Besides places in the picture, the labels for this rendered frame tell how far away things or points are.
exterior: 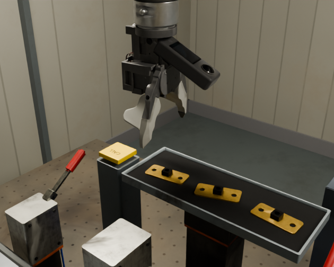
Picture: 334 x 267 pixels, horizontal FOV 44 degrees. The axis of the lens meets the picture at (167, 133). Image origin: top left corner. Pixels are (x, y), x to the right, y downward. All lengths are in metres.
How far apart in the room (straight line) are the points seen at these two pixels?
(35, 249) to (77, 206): 0.59
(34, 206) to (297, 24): 2.60
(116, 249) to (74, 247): 0.65
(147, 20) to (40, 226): 0.50
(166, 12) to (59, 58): 2.08
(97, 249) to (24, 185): 0.99
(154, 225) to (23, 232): 0.60
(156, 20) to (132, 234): 0.37
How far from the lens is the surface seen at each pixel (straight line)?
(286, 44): 3.29
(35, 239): 0.96
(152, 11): 0.69
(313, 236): 0.72
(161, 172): 0.82
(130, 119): 0.73
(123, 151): 0.92
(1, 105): 2.58
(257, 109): 3.54
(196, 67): 0.69
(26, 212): 0.95
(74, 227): 1.46
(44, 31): 2.64
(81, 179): 1.69
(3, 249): 0.96
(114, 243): 0.76
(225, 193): 0.78
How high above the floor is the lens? 1.61
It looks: 27 degrees down
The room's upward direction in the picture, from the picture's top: straight up
